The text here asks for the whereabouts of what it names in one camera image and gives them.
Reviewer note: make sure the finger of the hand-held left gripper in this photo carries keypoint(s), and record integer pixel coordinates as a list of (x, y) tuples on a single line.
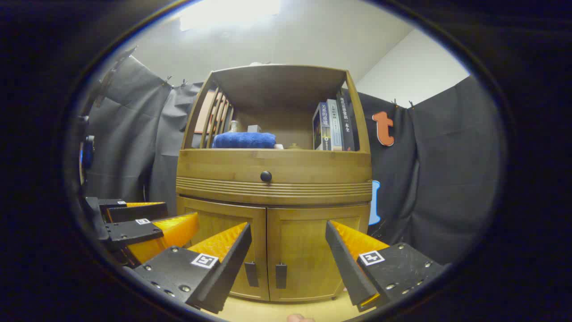
[(138, 211), (132, 231)]

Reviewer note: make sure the small grey box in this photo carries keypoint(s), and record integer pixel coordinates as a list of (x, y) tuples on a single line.
[(254, 129)]

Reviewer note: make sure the dark blue upright book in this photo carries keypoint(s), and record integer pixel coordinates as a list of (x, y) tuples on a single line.
[(321, 127)]

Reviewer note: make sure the wooden shoe cabinet door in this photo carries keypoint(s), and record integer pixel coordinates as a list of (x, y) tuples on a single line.
[(219, 217), (299, 241)]

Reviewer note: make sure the small pale bottle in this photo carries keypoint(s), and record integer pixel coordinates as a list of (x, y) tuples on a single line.
[(233, 126)]

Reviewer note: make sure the black backdrop cloth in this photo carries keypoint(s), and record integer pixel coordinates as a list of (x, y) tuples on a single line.
[(134, 134)]

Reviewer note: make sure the black upright book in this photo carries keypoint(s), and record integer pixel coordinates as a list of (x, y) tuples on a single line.
[(346, 125)]

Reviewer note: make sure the wooden double-door shoe cabinet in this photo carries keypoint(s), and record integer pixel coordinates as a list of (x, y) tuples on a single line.
[(277, 80)]

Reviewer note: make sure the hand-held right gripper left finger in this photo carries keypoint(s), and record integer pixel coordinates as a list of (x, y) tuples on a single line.
[(232, 268)]

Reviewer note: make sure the pale blue upright book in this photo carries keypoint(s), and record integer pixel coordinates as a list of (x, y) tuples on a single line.
[(335, 125)]

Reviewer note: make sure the folded blue towel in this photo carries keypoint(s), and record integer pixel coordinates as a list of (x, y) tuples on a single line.
[(243, 140)]

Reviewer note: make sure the wooden cabinet drawer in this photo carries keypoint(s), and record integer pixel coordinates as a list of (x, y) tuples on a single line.
[(321, 167)]

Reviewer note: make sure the round black drawer knob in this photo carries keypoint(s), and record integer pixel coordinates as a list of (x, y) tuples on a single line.
[(266, 176)]

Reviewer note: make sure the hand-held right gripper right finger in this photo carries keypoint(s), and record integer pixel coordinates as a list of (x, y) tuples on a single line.
[(346, 273)]

